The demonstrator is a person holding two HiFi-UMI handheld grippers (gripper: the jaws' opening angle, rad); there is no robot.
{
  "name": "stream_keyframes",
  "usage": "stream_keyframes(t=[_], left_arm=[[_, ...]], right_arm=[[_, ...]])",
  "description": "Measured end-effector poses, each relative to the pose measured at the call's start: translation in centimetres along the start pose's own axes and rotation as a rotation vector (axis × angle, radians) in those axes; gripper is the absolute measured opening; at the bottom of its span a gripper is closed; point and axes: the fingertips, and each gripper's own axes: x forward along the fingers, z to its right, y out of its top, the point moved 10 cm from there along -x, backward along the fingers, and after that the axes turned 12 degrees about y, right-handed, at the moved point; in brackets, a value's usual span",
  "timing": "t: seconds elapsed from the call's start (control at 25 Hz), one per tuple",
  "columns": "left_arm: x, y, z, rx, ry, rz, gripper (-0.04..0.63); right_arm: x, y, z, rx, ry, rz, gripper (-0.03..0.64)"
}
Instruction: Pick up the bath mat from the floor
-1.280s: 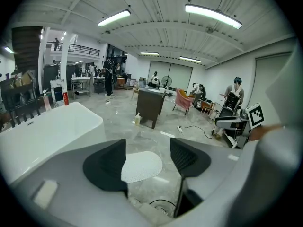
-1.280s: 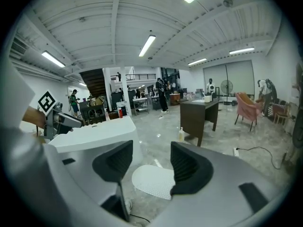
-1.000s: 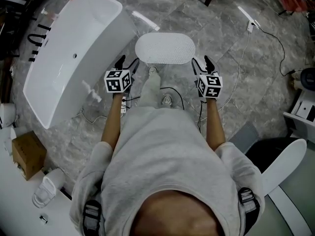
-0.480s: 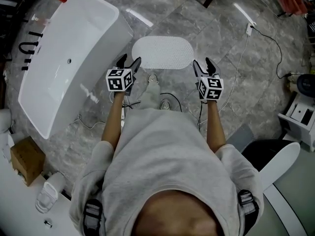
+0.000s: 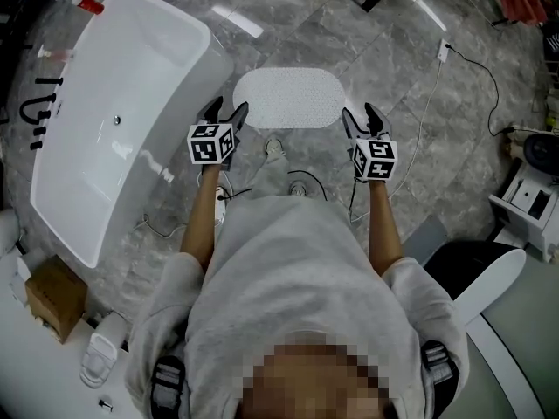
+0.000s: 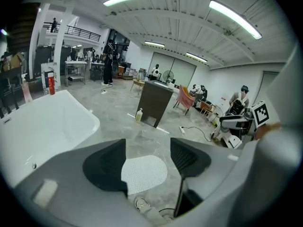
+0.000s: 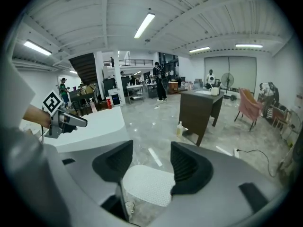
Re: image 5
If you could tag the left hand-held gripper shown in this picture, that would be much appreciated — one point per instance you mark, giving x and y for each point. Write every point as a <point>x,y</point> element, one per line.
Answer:
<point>209,144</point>

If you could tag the white vanity counter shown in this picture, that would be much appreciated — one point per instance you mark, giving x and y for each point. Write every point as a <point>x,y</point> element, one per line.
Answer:
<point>39,378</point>

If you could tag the red bottle with white cap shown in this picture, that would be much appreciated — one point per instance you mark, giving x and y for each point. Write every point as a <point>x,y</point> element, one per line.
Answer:
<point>89,3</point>

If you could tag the pink clear bottle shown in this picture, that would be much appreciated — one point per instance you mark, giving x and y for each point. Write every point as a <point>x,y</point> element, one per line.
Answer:
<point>57,54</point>

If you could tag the white curved basin rim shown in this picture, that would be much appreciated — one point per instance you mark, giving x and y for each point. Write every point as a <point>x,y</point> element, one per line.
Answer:
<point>502,356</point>

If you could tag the person's right shoe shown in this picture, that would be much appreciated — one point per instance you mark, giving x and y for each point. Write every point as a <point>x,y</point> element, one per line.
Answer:
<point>298,187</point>

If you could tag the white oval bath mat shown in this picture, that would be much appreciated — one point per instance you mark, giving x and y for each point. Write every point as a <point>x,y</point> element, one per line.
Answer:
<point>290,98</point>

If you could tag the person's right forearm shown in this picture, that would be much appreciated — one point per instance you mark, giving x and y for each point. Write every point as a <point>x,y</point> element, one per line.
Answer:
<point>384,225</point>

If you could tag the brown cardboard box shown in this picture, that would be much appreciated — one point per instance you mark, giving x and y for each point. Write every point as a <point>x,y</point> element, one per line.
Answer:
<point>54,297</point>

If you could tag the person's grey sweatshirt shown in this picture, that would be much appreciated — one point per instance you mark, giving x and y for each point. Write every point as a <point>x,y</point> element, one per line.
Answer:
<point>301,277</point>

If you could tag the person's grey trousers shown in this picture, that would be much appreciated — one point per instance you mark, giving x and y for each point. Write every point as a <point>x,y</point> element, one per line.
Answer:
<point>271,177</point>

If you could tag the white bathtub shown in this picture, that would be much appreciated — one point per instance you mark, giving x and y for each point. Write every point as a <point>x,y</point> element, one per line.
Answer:
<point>126,103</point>

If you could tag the person's left forearm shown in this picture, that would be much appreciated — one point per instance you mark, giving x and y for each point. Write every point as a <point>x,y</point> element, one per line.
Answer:
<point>203,216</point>

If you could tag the black seat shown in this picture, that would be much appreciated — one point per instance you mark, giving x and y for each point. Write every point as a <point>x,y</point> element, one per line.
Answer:
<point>463,264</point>

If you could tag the black round speaker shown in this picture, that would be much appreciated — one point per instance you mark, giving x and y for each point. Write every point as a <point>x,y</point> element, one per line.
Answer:
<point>541,151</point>

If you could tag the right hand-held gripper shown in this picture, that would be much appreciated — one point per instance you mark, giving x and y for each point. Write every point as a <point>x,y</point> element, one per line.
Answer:
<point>377,160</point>

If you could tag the black bathtub faucet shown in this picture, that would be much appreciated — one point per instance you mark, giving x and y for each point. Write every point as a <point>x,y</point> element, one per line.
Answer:
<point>30,114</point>

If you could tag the white plastic dispenser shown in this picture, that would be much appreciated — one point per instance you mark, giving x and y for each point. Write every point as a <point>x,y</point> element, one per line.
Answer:
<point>101,352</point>

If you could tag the white storage cabinet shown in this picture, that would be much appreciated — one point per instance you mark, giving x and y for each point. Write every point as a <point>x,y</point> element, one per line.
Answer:
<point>526,208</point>

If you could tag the white wall-socket power strip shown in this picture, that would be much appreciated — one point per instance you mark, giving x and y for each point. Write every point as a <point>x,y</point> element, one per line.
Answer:
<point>444,50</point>

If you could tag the person's shoe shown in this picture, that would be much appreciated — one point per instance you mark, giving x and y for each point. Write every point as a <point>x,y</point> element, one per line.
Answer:
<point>274,146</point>
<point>298,187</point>

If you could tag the person's left shoe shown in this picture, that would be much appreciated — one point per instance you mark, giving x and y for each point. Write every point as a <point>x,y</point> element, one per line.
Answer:
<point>274,146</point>

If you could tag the white floor power strip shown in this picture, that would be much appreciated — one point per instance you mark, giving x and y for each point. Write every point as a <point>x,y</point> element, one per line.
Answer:
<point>220,205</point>

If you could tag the small black clip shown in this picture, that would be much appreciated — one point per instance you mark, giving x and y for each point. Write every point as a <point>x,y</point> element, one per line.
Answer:
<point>105,405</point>

